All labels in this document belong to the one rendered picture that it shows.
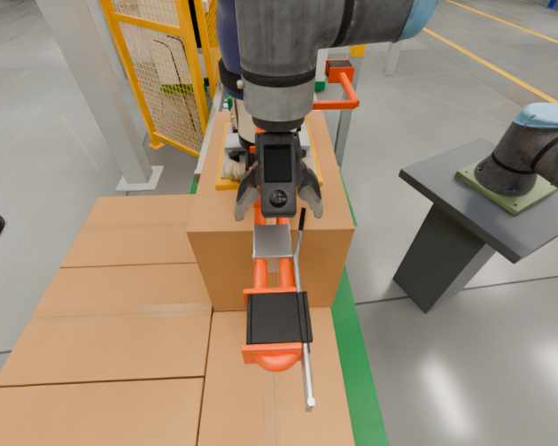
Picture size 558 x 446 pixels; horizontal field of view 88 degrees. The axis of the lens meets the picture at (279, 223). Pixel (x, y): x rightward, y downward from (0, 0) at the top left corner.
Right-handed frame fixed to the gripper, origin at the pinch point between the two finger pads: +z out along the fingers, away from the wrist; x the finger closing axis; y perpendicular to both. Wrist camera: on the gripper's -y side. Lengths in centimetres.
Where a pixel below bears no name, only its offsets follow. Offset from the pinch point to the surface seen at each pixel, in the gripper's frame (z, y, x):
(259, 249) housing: -1.6, -6.9, 3.5
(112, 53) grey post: 77, 359, 183
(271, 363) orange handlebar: -0.9, -23.8, 2.1
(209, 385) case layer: 53, -13, 20
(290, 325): -2.4, -19.8, -0.4
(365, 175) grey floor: 107, 148, -78
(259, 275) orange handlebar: -1.0, -11.5, 3.4
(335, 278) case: 34.6, 9.2, -16.9
